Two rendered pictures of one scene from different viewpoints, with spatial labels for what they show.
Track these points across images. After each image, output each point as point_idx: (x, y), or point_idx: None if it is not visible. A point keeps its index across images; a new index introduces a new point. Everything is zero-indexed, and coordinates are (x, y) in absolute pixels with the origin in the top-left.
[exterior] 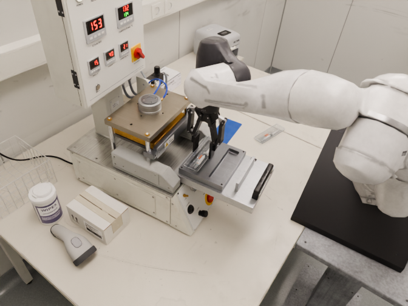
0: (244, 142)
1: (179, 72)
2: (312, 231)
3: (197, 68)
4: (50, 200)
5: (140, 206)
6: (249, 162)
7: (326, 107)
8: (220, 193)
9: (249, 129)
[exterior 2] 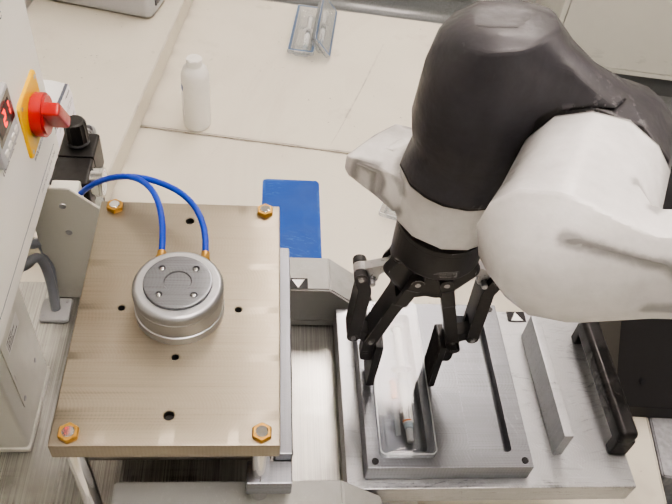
0: (361, 235)
1: (62, 83)
2: (670, 419)
3: (531, 173)
4: None
5: None
6: (541, 342)
7: None
8: (526, 488)
9: (346, 188)
